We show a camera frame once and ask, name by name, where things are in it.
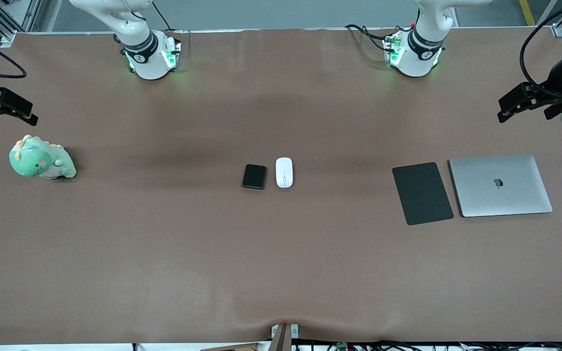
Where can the black phone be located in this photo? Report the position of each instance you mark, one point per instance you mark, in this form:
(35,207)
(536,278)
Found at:
(254,176)

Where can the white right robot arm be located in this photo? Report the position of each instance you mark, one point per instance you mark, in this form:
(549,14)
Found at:
(147,58)

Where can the green dinosaur plush toy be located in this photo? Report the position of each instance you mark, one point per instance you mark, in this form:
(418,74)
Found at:
(34,161)

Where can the silver laptop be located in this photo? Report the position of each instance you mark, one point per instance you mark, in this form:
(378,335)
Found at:
(500,187)

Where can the brown table cover sheet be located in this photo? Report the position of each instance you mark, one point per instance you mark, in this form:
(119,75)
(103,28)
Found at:
(281,253)

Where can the black mouse pad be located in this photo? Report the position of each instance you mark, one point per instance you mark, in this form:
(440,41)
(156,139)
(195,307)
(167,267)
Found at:
(422,193)

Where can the green circuit board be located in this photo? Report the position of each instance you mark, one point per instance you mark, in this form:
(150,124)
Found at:
(342,346)

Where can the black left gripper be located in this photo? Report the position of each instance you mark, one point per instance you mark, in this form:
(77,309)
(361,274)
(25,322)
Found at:
(556,81)

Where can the white computer mouse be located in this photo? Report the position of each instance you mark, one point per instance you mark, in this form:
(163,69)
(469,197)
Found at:
(284,173)

